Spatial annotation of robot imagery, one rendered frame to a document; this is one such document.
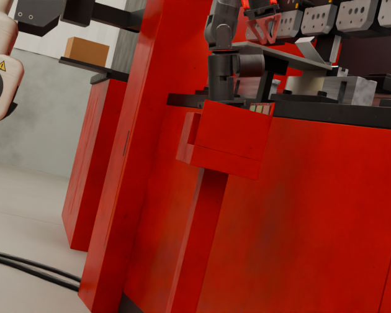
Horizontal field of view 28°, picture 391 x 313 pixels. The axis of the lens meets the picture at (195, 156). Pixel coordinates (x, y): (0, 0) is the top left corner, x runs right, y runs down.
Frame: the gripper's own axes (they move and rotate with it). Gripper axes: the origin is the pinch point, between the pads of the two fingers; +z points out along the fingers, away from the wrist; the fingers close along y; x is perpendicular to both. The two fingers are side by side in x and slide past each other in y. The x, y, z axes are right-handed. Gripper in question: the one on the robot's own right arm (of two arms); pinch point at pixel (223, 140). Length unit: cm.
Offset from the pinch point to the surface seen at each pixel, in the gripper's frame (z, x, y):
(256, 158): 4.2, -4.7, 6.4
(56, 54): -74, 727, -26
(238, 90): -13, 84, 25
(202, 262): 28.3, 2.4, -5.4
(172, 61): -26, 118, 8
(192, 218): 18.0, 3.1, -7.4
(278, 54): -21.0, 26.1, 21.9
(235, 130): -2.3, -4.8, 1.9
